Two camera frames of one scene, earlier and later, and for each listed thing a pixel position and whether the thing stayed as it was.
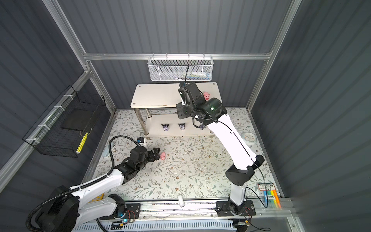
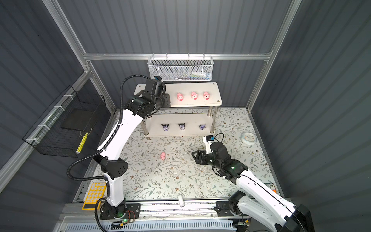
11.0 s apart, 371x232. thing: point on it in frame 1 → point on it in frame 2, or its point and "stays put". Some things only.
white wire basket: x=174 y=68 stays put
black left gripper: x=156 y=153 → x=165 y=96
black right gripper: x=179 y=114 → x=201 y=154
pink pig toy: x=206 y=95 stays put
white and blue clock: x=249 y=137 stays put
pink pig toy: x=163 y=155 stays put
